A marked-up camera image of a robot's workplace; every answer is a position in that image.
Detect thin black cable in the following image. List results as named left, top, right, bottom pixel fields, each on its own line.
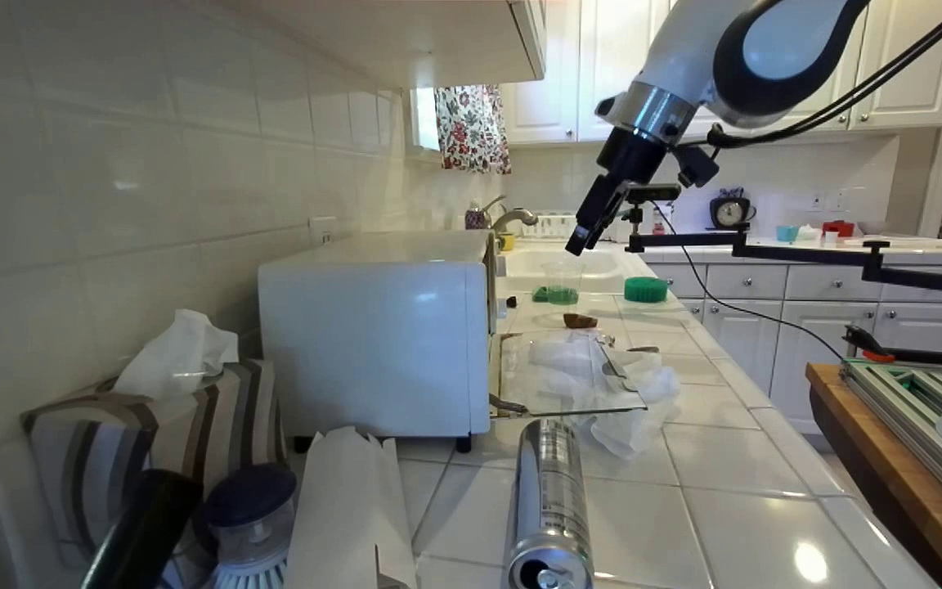
left=647, top=201, right=858, bottom=370

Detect white sink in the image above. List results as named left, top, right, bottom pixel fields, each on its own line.
left=502, top=238, right=631, bottom=287

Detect white overhead cabinet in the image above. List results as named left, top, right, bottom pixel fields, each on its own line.
left=240, top=0, right=551, bottom=92

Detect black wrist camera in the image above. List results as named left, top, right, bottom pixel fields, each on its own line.
left=671, top=140, right=725, bottom=191

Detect black orange tool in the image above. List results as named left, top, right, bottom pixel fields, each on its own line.
left=842, top=322, right=942, bottom=370

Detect green framed board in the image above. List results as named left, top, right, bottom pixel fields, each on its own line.
left=842, top=356, right=942, bottom=516

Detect shiny cylindrical bottle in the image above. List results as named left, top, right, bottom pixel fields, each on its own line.
left=502, top=420, right=597, bottom=589

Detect striped grey towel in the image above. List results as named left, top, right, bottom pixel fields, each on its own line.
left=19, top=356, right=285, bottom=561

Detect wooden table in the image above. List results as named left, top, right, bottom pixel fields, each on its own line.
left=805, top=360, right=942, bottom=589

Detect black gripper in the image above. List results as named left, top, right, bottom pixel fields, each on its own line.
left=564, top=124, right=671, bottom=263

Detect green scrubber sponge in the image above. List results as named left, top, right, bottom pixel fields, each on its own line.
left=623, top=274, right=673, bottom=305

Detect dish brush with blue top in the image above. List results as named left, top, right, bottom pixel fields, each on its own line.
left=202, top=466, right=301, bottom=589

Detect metal spoon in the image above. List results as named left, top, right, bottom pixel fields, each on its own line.
left=596, top=334, right=633, bottom=386

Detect floral curtain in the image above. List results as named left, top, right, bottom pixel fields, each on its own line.
left=433, top=83, right=512, bottom=175

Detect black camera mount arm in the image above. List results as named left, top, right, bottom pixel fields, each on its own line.
left=616, top=180, right=942, bottom=301

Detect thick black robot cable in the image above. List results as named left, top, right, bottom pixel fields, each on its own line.
left=708, top=0, right=942, bottom=152

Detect white toaster oven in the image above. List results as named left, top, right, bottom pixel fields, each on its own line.
left=254, top=228, right=502, bottom=453

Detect white upper wall cabinets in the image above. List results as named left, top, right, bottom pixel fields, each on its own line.
left=496, top=0, right=942, bottom=146

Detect black cylindrical handle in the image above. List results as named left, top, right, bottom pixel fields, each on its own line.
left=75, top=468, right=202, bottom=589

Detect green plastic object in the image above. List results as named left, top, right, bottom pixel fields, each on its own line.
left=529, top=283, right=583, bottom=307

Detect metal faucet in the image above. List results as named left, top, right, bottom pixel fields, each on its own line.
left=460, top=193, right=544, bottom=238

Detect small black clock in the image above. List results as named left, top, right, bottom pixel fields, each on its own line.
left=708, top=188, right=760, bottom=236

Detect white paper bag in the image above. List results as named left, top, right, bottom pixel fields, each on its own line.
left=289, top=421, right=423, bottom=589

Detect white crumpled tissue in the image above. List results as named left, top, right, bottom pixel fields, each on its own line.
left=110, top=307, right=243, bottom=404

